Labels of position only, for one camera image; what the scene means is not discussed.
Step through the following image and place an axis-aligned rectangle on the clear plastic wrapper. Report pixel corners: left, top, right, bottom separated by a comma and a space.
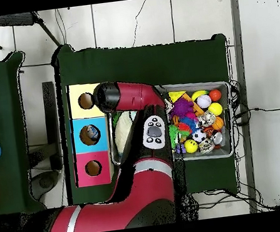
86, 127, 101, 142

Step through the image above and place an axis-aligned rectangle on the black tripod stand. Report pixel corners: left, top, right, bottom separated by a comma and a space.
0, 8, 63, 55

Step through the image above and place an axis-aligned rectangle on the green spiky ball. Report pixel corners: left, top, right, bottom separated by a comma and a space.
168, 124, 184, 150

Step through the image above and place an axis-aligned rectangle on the dark green table cloth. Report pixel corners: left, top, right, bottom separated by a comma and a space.
49, 24, 246, 211

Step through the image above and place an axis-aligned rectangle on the yellow smiley face ball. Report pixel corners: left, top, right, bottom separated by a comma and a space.
184, 139, 200, 155

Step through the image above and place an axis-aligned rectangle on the purple spiky ball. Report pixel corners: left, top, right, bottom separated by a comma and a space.
167, 95, 197, 121

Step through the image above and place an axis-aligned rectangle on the red ball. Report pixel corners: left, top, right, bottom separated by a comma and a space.
207, 87, 223, 101

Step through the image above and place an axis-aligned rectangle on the clear mesh bin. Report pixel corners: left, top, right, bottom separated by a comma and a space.
102, 75, 238, 172

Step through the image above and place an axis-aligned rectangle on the crushed silver can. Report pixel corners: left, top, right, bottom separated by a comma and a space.
199, 110, 217, 127

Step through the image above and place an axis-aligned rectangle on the cream knitted cloth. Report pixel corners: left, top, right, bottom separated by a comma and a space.
111, 111, 143, 156

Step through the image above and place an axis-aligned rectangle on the dark green side-table cloth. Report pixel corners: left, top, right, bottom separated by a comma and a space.
0, 50, 48, 218

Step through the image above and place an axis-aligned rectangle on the black floor cable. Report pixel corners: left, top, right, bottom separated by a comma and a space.
232, 102, 280, 122

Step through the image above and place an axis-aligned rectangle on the wooden three-hole sorting box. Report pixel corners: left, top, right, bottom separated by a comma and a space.
65, 81, 116, 189

